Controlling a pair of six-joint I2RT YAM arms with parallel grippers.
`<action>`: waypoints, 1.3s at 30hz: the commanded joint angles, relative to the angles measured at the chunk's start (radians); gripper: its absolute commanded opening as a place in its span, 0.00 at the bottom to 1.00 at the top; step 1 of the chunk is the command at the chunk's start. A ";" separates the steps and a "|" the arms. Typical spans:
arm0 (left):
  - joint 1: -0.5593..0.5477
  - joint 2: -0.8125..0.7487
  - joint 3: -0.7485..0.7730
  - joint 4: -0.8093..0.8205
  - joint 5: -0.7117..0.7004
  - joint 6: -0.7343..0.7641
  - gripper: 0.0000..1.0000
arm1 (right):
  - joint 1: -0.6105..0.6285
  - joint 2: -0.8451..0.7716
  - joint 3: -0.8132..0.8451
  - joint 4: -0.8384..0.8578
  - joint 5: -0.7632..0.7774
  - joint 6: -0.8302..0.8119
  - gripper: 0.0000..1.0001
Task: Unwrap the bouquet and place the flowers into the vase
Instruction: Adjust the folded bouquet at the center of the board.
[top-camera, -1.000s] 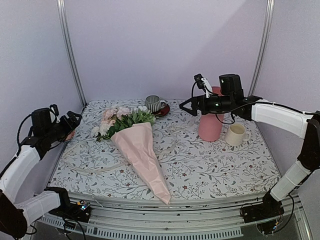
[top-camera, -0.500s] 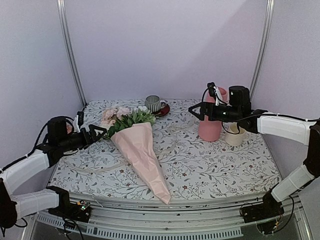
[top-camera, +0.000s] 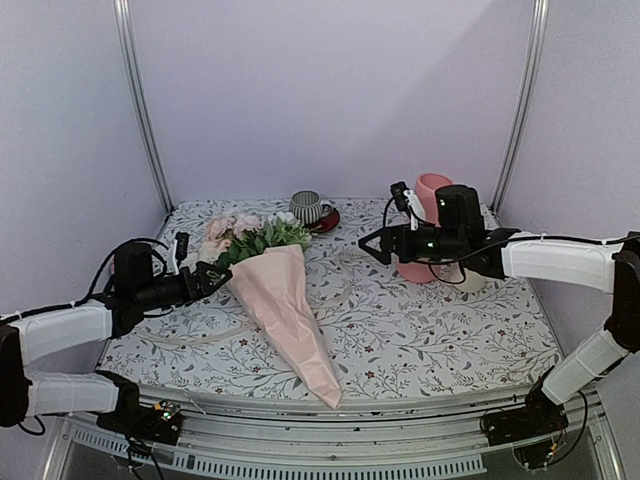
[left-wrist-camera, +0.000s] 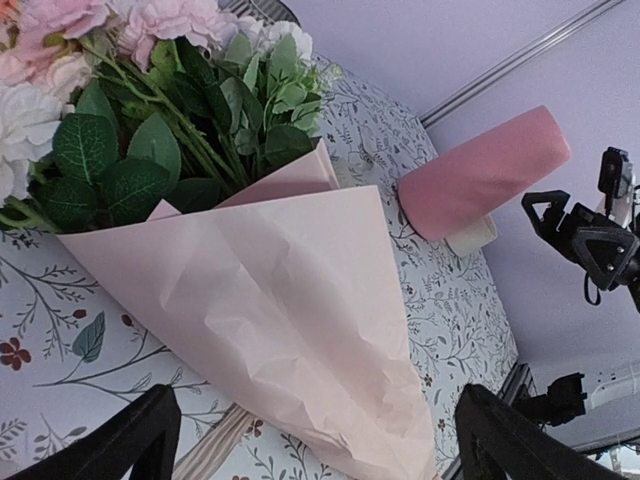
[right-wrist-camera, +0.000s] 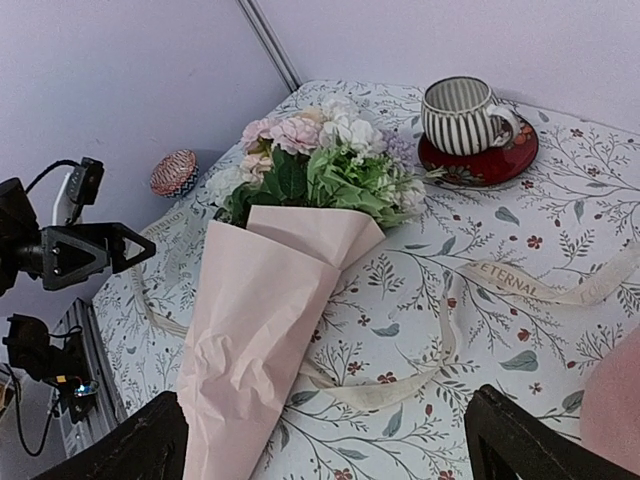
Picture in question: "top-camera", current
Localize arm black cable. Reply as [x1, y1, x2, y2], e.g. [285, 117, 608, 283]
[0, 238, 171, 321]
[382, 197, 631, 286]

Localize tall pink vase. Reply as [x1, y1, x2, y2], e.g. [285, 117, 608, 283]
[396, 173, 452, 284]

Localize right aluminium frame post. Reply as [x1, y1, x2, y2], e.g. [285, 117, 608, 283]
[490, 0, 549, 216]

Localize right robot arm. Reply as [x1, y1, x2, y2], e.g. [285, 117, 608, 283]
[358, 183, 639, 443]

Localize striped ceramic cup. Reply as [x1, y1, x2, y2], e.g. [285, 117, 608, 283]
[289, 190, 333, 225]

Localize white coffee mug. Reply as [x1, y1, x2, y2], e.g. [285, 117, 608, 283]
[458, 270, 487, 293]

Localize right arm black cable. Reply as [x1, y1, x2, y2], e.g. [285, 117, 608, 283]
[382, 197, 631, 286]

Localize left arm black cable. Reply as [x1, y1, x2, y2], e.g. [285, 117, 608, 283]
[0, 238, 171, 321]

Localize aluminium frame post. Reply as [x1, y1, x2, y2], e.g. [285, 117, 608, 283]
[113, 0, 174, 215]
[490, 0, 549, 216]

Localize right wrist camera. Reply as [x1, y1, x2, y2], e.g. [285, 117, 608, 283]
[390, 181, 427, 231]

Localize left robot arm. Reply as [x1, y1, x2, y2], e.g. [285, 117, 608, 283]
[1, 235, 232, 434]

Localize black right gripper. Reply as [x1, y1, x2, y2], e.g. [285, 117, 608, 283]
[359, 223, 466, 266]

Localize cream printed ribbon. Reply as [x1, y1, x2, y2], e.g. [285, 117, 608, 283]
[137, 286, 352, 347]

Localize dark red saucer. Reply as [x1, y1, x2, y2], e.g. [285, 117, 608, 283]
[309, 208, 340, 234]

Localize left aluminium frame post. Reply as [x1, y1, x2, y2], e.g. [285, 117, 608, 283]
[113, 0, 174, 215]

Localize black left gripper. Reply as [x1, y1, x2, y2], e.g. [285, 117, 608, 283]
[136, 261, 234, 312]

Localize pink flower bouquet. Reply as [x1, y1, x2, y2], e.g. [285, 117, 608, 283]
[197, 212, 342, 409]

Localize aluminium front rail base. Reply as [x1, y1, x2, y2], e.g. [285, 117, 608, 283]
[43, 387, 626, 479]

